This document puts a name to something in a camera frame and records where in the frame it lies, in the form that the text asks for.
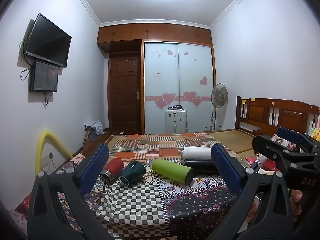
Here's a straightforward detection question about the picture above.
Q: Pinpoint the red packets pile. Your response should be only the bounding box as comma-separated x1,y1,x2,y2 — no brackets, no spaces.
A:
244,154,282,174

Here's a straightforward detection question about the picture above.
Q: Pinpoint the pile of clothes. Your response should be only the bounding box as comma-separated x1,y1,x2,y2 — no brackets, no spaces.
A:
84,120,103,142

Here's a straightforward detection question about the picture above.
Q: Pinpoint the small wall-mounted monitor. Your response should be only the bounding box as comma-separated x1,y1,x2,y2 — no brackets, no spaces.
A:
29,60,59,93

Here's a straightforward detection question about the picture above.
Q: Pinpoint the standing fan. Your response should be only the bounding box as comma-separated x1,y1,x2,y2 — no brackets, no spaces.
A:
209,83,228,131

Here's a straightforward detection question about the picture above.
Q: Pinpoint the yellow foam tube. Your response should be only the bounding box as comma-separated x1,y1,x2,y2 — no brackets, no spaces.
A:
35,129,74,175

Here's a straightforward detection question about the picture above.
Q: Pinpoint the brown wooden door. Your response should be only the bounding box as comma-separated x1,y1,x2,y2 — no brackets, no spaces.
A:
107,50,143,135

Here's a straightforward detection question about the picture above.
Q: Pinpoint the sliding wardrobe with heart stickers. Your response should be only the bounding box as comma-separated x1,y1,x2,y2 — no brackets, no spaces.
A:
143,41,216,135

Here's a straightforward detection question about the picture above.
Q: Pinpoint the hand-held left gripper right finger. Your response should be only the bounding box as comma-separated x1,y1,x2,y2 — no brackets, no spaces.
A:
211,144,296,240

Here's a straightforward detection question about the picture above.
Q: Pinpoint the black wall cable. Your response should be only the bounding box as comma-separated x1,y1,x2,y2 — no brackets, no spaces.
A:
19,34,54,105

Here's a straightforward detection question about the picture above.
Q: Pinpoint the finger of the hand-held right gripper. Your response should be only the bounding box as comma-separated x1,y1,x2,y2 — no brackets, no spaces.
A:
251,135,320,174
276,126,320,155

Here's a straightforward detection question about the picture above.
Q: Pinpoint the yellow plush toy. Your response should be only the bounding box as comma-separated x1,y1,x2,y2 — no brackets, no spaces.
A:
308,115,320,142

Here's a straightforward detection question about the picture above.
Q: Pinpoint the white cup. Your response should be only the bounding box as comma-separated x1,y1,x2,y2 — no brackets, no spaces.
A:
181,147,213,161

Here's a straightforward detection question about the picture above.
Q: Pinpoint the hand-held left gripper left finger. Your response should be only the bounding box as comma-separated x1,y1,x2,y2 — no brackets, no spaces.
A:
27,143,114,240

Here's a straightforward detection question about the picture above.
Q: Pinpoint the floral bed sheet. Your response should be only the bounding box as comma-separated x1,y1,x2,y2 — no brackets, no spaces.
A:
15,152,259,240

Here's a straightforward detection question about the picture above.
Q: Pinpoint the wall socket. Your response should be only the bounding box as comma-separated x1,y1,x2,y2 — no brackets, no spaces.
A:
40,152,55,168

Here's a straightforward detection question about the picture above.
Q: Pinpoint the wall-mounted television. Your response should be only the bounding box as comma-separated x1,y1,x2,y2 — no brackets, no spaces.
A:
25,12,72,68

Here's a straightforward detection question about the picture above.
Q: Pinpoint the small white appliance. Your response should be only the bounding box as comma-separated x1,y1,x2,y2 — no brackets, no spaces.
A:
164,104,188,135

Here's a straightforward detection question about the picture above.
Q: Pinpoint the patchwork blanket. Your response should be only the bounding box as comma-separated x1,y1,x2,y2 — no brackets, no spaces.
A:
106,133,223,167

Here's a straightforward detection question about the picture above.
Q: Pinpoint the wooden overhead cabinet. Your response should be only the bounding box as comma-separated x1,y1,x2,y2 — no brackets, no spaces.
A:
97,22,213,53

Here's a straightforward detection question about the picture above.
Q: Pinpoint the black cup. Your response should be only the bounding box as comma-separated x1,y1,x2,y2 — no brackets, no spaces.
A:
184,158,218,173

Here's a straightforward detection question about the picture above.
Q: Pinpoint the checkered cloth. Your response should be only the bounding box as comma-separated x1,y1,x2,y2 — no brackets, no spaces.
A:
94,179,171,231

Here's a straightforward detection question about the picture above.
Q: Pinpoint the lime green cup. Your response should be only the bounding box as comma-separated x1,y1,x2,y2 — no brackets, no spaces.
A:
151,158,197,183

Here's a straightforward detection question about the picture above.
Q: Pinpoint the wooden bed headboard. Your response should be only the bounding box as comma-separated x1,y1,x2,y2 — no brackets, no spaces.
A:
235,96,320,137

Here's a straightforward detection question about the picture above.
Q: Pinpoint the red steel cup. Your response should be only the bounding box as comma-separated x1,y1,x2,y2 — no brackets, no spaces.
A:
100,158,125,182

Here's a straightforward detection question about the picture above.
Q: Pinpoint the person's right hand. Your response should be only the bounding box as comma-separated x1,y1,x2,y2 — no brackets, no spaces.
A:
290,189,304,217

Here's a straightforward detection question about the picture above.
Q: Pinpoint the dark green cup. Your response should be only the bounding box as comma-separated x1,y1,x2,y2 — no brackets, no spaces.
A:
120,160,147,186

